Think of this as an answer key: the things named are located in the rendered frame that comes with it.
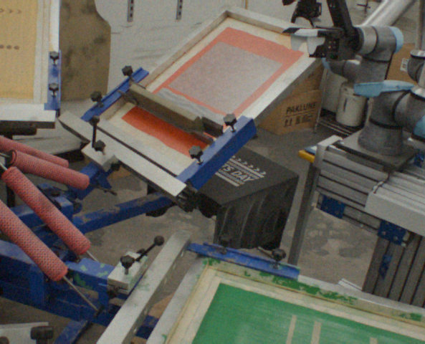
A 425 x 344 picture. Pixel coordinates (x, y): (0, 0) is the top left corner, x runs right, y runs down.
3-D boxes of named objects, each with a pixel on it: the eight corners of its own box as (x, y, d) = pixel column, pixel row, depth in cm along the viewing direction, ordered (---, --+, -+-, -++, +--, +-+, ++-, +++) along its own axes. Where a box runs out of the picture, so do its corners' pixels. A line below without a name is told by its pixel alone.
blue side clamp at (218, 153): (246, 127, 185) (241, 112, 180) (257, 132, 182) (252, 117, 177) (185, 185, 176) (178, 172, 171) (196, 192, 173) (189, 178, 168)
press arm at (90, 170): (110, 159, 186) (103, 150, 183) (120, 166, 183) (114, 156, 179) (72, 193, 181) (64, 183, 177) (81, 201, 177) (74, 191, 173)
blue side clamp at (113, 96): (147, 79, 219) (140, 66, 214) (154, 83, 216) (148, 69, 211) (91, 126, 209) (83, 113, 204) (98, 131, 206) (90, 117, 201)
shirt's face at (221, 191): (227, 139, 257) (227, 137, 257) (299, 175, 231) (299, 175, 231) (146, 160, 225) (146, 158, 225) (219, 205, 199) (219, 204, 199)
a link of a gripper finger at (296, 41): (280, 51, 135) (313, 51, 138) (282, 26, 133) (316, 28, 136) (275, 49, 138) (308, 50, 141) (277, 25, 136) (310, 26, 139)
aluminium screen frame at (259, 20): (227, 11, 234) (225, 3, 231) (340, 45, 198) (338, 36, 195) (90, 126, 208) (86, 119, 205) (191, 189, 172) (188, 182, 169)
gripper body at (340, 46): (325, 61, 135) (360, 61, 141) (329, 26, 132) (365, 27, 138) (305, 56, 141) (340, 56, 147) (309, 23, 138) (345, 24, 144)
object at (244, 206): (270, 231, 249) (283, 168, 234) (284, 241, 243) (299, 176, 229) (196, 265, 218) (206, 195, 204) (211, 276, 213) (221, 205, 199)
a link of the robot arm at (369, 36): (378, 26, 140) (356, 24, 146) (365, 26, 138) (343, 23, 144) (373, 56, 142) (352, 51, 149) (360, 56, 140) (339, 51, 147)
